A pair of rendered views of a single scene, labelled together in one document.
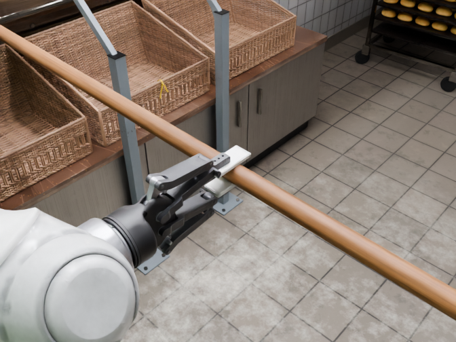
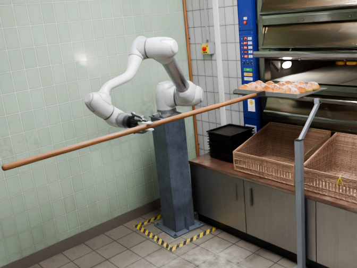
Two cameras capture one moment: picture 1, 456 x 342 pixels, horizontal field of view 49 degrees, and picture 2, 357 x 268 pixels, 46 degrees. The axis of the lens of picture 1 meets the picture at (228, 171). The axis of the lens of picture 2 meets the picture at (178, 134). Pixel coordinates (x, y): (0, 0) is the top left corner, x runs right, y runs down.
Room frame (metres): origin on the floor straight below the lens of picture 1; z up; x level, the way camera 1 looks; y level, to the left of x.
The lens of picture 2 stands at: (1.05, -2.20, 1.76)
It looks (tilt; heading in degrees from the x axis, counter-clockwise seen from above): 16 degrees down; 98
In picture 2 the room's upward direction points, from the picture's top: 6 degrees counter-clockwise
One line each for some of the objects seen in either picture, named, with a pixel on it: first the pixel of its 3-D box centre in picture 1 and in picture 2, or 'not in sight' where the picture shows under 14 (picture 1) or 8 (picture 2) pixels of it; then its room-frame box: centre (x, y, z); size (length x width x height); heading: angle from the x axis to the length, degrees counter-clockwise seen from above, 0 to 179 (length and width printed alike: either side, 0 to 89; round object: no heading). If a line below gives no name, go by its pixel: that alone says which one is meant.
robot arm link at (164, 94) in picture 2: not in sight; (166, 94); (0.52, 1.07, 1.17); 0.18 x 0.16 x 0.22; 166
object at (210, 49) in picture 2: not in sight; (207, 48); (0.85, 1.63, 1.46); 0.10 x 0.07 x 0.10; 137
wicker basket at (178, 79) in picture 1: (119, 66); (357, 167); (1.81, 0.43, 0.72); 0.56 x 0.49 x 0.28; 138
